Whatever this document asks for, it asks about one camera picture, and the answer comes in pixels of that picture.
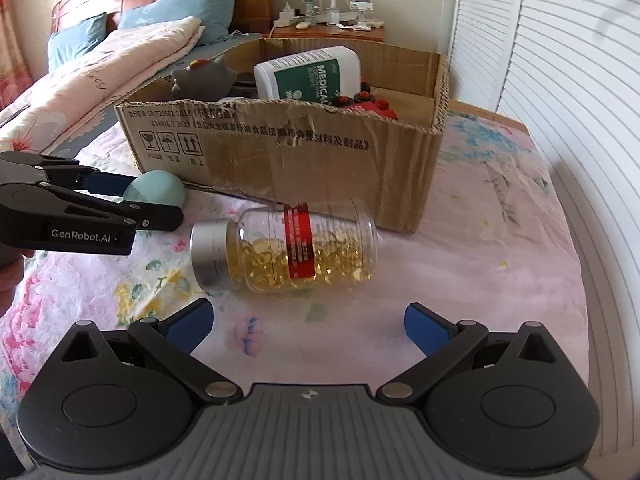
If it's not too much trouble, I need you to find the blue pillow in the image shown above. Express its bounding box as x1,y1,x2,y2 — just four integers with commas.
47,11,108,73
117,0,243,46

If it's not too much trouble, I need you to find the person's left hand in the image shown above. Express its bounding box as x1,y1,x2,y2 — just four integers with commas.
0,259,24,319

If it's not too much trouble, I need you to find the clear capsule bottle silver cap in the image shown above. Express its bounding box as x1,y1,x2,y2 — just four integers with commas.
190,199,377,295

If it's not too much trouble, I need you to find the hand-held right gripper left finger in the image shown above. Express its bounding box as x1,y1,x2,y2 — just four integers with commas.
60,298,240,403

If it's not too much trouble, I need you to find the blue bed sheet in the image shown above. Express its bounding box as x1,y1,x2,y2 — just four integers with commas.
50,105,123,161

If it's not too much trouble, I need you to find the pink quilt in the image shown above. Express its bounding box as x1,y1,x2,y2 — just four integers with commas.
0,16,206,131

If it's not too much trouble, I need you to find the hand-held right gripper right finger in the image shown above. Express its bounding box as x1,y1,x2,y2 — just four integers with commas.
376,303,571,403

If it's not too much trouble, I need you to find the wooden nightstand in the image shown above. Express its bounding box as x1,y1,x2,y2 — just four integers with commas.
272,22,386,44

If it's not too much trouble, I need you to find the white louvered door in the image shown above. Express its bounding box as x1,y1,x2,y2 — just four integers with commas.
447,0,640,461

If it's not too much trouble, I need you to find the cardboard box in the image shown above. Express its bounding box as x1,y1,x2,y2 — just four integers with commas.
115,35,449,235

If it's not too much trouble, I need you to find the grey spiky toy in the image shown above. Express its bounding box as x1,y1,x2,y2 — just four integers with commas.
170,55,240,101

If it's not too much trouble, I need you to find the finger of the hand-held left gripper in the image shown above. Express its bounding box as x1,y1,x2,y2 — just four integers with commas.
45,186,184,232
0,151,128,197

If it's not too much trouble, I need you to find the white phone stand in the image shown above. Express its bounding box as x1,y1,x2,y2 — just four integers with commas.
349,0,376,26

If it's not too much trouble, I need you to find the teal egg-shaped case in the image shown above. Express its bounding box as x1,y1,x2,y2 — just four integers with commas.
122,170,186,206

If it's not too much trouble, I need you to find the red toy robot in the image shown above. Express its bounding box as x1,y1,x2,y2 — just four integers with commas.
332,91,401,122

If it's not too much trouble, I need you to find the pink floral curtain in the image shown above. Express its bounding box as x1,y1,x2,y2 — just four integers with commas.
0,0,32,106

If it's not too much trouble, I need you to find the white medicine bottle green label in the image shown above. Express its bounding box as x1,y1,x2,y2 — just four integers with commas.
253,46,362,106

